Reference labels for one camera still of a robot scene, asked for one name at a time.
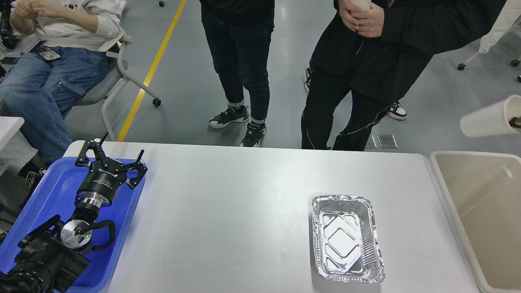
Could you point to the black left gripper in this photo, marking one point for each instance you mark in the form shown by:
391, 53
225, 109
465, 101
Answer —
101, 183

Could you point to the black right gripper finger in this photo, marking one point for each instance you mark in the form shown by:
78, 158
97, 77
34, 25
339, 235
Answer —
515, 122

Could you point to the white paper cup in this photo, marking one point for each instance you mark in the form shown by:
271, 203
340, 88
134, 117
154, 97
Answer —
492, 120
364, 5

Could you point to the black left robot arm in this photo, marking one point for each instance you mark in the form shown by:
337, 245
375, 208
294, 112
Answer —
69, 235

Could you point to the standing person left hand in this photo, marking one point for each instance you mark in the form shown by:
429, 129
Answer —
369, 23

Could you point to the standing person right hand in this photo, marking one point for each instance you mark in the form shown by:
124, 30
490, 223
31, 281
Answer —
346, 9

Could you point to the blue plastic tray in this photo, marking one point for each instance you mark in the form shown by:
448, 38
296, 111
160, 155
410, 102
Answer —
55, 194

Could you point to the beige plastic bin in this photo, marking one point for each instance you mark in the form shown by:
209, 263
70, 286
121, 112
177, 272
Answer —
482, 192

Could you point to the grey rolling chair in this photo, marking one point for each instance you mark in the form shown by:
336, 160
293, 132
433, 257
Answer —
115, 80

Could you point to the white side table corner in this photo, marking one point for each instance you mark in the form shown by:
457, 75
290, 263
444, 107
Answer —
8, 128

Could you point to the white jacket on chair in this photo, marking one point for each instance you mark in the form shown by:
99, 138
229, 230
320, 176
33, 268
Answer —
507, 20

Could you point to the seated person in jeans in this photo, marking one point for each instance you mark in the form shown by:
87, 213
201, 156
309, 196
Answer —
45, 84

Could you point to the person with white sneakers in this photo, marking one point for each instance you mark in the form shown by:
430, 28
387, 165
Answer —
396, 111

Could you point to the person in black jacket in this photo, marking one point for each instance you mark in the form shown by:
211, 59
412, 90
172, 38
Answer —
378, 72

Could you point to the person in dark trousers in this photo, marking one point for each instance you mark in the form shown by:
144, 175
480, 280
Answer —
238, 34

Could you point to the aluminium foil tray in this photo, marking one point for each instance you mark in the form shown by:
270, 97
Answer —
346, 244

